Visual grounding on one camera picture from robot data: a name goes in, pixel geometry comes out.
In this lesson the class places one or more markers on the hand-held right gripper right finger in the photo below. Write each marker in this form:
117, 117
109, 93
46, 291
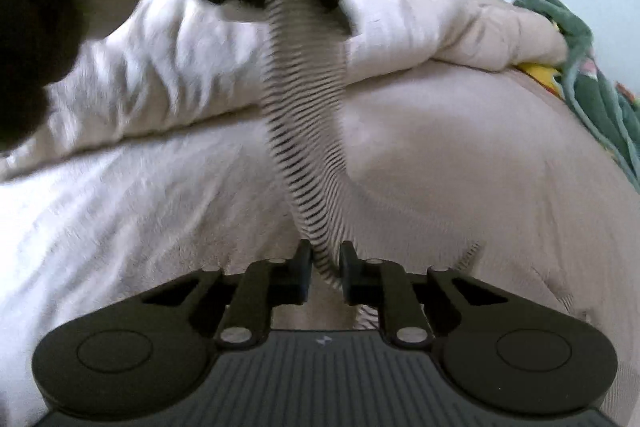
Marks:
347, 278

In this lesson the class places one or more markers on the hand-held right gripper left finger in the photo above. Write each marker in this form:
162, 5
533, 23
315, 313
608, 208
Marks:
302, 277

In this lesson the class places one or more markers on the grey striped tank top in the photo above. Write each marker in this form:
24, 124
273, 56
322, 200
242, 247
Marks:
305, 107

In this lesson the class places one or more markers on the beige rolled duvet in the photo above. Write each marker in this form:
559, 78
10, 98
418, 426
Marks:
175, 72

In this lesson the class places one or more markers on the beige bed blanket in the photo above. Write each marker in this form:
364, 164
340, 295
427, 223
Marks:
450, 157

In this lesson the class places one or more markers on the yellow cartoon print pillow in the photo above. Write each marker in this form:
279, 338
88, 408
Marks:
542, 77

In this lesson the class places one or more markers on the green towel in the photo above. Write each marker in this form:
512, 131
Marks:
595, 97

